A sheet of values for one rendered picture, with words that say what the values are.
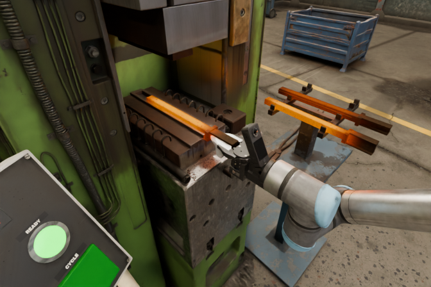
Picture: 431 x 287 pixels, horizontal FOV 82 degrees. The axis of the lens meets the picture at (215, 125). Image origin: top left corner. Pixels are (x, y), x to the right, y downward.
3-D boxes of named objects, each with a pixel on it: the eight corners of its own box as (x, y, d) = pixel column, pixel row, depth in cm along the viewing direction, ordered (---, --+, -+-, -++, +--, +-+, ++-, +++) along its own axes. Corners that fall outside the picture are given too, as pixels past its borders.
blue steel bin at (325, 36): (365, 60, 421) (381, 14, 380) (344, 72, 376) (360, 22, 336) (302, 44, 494) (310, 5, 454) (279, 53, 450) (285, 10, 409)
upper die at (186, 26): (228, 37, 66) (228, -2, 61) (167, 55, 54) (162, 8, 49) (140, 16, 90) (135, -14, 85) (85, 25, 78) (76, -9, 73)
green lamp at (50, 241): (74, 245, 40) (65, 229, 37) (42, 267, 37) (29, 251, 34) (67, 232, 41) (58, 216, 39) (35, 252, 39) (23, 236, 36)
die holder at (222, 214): (253, 208, 117) (263, 131, 92) (193, 270, 94) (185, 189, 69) (176, 154, 149) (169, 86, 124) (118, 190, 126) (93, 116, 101)
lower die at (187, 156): (224, 142, 86) (225, 122, 82) (180, 172, 74) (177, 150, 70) (154, 102, 110) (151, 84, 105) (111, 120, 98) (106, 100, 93)
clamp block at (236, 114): (246, 127, 94) (247, 113, 90) (231, 138, 89) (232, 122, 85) (222, 116, 100) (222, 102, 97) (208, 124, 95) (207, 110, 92)
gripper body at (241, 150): (226, 171, 73) (260, 194, 66) (228, 148, 68) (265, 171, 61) (242, 158, 77) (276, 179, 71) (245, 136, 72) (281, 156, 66)
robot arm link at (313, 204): (321, 239, 56) (333, 213, 51) (273, 207, 63) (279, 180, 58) (337, 213, 62) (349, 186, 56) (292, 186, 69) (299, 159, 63)
